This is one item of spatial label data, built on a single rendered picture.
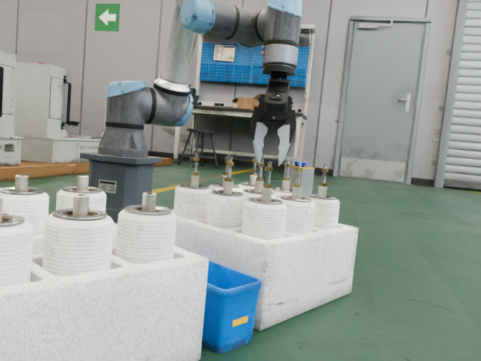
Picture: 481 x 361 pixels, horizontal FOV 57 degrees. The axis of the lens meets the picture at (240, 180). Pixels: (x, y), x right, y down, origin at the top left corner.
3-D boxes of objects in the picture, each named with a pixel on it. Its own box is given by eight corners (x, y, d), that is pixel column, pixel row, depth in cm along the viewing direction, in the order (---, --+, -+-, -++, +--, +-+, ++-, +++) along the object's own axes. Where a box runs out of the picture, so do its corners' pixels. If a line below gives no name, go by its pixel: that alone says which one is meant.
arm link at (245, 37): (218, 8, 104) (245, -1, 95) (256, 20, 110) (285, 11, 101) (215, 43, 105) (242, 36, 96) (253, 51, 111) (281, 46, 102)
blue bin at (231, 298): (124, 303, 98) (128, 250, 96) (164, 294, 106) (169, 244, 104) (218, 358, 77) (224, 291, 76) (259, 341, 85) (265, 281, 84)
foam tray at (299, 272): (144, 278, 115) (149, 210, 113) (243, 257, 144) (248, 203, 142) (260, 331, 89) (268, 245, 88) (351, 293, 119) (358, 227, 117)
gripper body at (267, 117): (290, 125, 102) (295, 72, 101) (290, 124, 94) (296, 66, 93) (258, 122, 103) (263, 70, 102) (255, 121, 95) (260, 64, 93)
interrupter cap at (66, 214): (44, 214, 65) (44, 209, 65) (91, 211, 70) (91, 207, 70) (66, 224, 60) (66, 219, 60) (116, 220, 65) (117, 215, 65)
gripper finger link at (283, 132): (291, 164, 101) (289, 124, 101) (291, 165, 95) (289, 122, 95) (277, 165, 102) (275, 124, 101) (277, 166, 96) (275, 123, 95)
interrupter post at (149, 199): (137, 212, 73) (139, 192, 73) (149, 210, 75) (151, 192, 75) (146, 214, 72) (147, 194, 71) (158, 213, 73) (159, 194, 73)
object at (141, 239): (100, 312, 75) (107, 208, 73) (148, 301, 82) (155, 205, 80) (131, 333, 68) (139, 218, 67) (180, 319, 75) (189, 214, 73)
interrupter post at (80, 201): (68, 216, 65) (69, 194, 65) (84, 215, 67) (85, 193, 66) (76, 219, 63) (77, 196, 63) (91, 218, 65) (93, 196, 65)
